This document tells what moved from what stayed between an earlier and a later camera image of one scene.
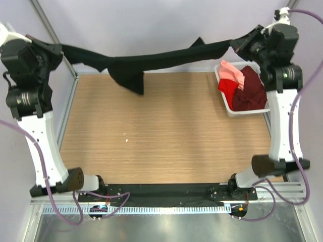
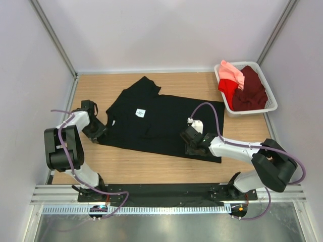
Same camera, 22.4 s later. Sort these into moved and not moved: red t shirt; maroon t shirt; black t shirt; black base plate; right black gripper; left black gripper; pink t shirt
Moved: left black gripper; black t shirt; right black gripper
Not moved: maroon t shirt; red t shirt; black base plate; pink t shirt
